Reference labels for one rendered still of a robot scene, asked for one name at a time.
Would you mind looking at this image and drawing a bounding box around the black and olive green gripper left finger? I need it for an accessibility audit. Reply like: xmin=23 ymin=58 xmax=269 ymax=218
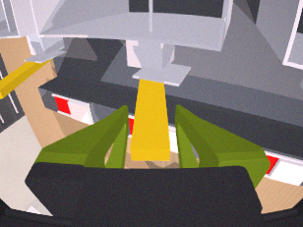
xmin=34 ymin=105 xmax=129 ymax=168

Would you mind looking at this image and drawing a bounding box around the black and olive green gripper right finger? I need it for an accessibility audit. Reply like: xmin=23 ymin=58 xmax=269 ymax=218
xmin=175 ymin=105 xmax=271 ymax=189

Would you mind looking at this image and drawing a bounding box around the grey box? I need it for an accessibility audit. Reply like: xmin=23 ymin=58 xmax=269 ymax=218
xmin=30 ymin=0 xmax=233 ymax=160
xmin=256 ymin=0 xmax=303 ymax=70
xmin=0 ymin=0 xmax=66 ymax=98

